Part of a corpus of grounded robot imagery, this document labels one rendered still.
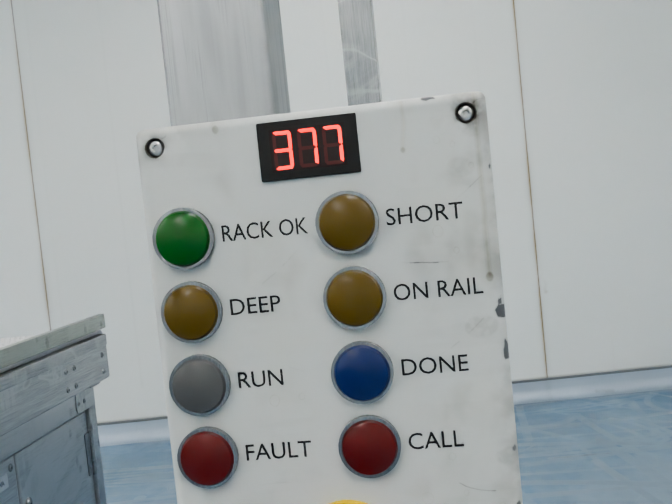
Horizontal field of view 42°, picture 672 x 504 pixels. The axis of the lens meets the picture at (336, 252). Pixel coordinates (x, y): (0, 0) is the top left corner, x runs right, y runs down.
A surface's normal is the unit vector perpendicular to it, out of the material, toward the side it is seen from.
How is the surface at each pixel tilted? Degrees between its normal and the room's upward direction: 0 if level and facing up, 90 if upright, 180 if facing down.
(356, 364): 87
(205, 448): 87
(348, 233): 93
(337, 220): 89
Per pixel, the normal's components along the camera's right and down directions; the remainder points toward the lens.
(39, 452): 0.99, -0.09
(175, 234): -0.15, 0.03
